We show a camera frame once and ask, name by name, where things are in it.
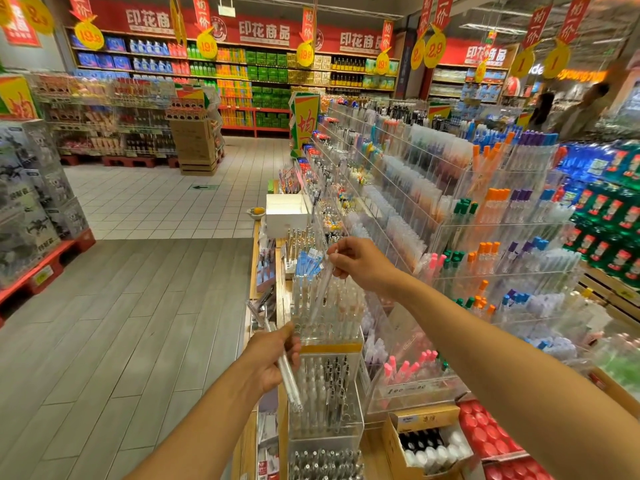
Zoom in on bunch of blue-cap pens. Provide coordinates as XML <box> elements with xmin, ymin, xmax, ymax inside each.
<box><xmin>293</xmin><ymin>247</ymin><xmax>326</xmax><ymax>279</ymax></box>

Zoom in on white square box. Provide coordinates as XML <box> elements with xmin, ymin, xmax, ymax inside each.
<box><xmin>265</xmin><ymin>193</ymin><xmax>313</xmax><ymax>241</ymax></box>

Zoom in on green yellow promo sign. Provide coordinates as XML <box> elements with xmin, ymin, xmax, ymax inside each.
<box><xmin>290</xmin><ymin>91</ymin><xmax>323</xmax><ymax>158</ymax></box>

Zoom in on red wall sign band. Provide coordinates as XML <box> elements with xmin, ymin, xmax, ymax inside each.
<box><xmin>85</xmin><ymin>0</ymin><xmax>411</xmax><ymax>56</ymax></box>

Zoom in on person's right hand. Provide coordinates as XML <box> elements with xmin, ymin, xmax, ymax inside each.
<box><xmin>327</xmin><ymin>235</ymin><xmax>403</xmax><ymax>301</ymax></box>

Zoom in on clear acrylic pen display tower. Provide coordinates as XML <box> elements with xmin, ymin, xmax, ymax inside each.
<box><xmin>285</xmin><ymin>275</ymin><xmax>366</xmax><ymax>480</ymax></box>

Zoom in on person's left forearm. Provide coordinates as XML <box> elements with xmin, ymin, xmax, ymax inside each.
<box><xmin>128</xmin><ymin>379</ymin><xmax>276</xmax><ymax>480</ymax></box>

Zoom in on row of hanging yellow tags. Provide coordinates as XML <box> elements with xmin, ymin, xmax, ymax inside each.
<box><xmin>0</xmin><ymin>0</ymin><xmax>596</xmax><ymax>81</ymax></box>

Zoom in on cardboard box of white glue sticks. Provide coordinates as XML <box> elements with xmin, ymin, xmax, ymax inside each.
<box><xmin>382</xmin><ymin>403</ymin><xmax>473</xmax><ymax>480</ymax></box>

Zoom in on row of pale green bottles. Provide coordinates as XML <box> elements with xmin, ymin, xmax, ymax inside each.
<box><xmin>590</xmin><ymin>335</ymin><xmax>640</xmax><ymax>396</ymax></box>

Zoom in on yellow green price card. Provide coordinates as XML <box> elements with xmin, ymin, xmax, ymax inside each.
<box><xmin>0</xmin><ymin>73</ymin><xmax>41</xmax><ymax>123</ymax></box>

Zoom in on large tiered acrylic pen rack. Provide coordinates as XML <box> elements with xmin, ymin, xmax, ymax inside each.
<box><xmin>310</xmin><ymin>99</ymin><xmax>616</xmax><ymax>411</ymax></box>

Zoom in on person's left hand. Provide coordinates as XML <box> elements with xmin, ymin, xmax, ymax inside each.
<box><xmin>237</xmin><ymin>323</ymin><xmax>303</xmax><ymax>396</ymax></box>

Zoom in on wooden glue display stand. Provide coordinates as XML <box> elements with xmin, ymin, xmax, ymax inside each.
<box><xmin>238</xmin><ymin>219</ymin><xmax>640</xmax><ymax>480</ymax></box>

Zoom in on single clear pen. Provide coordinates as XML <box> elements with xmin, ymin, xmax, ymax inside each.
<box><xmin>303</xmin><ymin>259</ymin><xmax>339</xmax><ymax>331</ymax></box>

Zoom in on tray of red-capped glue sticks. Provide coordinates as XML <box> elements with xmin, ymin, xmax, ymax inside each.
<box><xmin>485</xmin><ymin>457</ymin><xmax>551</xmax><ymax>480</ymax></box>
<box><xmin>458</xmin><ymin>397</ymin><xmax>511</xmax><ymax>458</ymax></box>

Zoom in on red low goods shelf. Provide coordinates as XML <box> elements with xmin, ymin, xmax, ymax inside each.
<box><xmin>0</xmin><ymin>229</ymin><xmax>96</xmax><ymax>326</ymax></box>
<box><xmin>60</xmin><ymin>155</ymin><xmax>181</xmax><ymax>168</ymax></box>

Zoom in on row of hanging stationery packets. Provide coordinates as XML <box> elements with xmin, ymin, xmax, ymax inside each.
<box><xmin>246</xmin><ymin>235</ymin><xmax>288</xmax><ymax>341</ymax></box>

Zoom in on distant aisle shelves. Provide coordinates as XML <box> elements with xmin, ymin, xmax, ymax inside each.
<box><xmin>428</xmin><ymin>65</ymin><xmax>509</xmax><ymax>106</ymax></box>

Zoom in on wall shelves of coloured bottles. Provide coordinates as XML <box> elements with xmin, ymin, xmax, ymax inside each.
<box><xmin>70</xmin><ymin>25</ymin><xmax>401</xmax><ymax>136</ymax></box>

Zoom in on row of black white boxes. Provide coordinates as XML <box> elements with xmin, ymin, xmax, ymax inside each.
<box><xmin>0</xmin><ymin>119</ymin><xmax>89</xmax><ymax>291</ymax></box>

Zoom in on stack of blue packets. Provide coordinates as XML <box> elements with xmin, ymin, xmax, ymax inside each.
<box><xmin>560</xmin><ymin>143</ymin><xmax>616</xmax><ymax>186</ymax></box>

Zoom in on clear pen bundle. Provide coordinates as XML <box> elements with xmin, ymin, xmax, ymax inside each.
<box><xmin>268</xmin><ymin>313</ymin><xmax>304</xmax><ymax>414</ymax></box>

